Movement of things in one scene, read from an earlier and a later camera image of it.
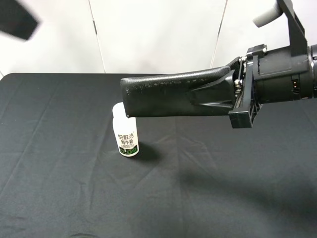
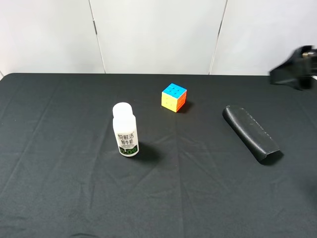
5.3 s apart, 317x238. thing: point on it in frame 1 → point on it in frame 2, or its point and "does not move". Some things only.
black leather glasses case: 167,93 → 249,132
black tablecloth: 202,176 does not move
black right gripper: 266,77 → 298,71
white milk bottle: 127,131 does not move
